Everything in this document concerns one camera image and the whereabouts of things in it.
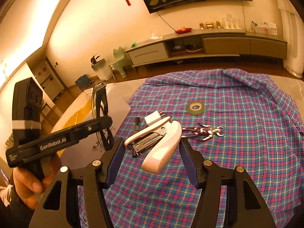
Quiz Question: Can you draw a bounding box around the white stapler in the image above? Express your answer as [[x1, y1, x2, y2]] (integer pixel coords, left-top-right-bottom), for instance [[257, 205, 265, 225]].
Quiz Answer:
[[124, 116, 182, 174]]

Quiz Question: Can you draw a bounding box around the person's left hand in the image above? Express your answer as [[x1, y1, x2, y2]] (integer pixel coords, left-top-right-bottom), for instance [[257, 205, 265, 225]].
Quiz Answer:
[[12, 154, 61, 210]]

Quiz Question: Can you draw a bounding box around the white storage box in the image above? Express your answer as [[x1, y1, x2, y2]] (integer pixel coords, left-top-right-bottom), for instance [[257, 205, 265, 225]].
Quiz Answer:
[[52, 82, 131, 169]]

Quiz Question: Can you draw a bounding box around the blue basket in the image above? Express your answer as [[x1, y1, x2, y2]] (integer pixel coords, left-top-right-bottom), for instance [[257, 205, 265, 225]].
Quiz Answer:
[[75, 74, 91, 88]]

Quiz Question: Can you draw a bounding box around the black marker pen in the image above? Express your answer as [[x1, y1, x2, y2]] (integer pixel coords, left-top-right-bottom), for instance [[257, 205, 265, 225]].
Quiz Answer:
[[132, 116, 141, 158]]

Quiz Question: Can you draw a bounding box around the white power adapter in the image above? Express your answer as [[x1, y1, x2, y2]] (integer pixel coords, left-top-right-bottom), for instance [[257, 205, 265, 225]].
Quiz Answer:
[[144, 111, 165, 126]]

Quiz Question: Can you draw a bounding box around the plaid blue pink cloth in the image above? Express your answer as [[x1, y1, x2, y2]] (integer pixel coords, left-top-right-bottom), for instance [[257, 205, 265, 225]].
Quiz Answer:
[[104, 69, 303, 227]]

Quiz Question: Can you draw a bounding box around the green child chair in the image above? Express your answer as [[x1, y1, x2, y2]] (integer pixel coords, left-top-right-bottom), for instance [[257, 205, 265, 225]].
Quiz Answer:
[[109, 47, 133, 79]]

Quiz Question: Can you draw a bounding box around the green tape roll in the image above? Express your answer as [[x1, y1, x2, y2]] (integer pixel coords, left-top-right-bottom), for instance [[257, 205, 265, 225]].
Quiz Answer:
[[187, 101, 205, 115]]

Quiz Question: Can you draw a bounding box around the red fruit plate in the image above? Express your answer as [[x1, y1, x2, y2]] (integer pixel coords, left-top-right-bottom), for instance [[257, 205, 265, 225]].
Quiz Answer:
[[175, 27, 192, 34]]

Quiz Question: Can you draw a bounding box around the grey tv cabinet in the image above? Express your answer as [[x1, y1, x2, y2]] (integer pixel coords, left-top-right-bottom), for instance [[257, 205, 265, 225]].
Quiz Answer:
[[126, 29, 287, 67]]

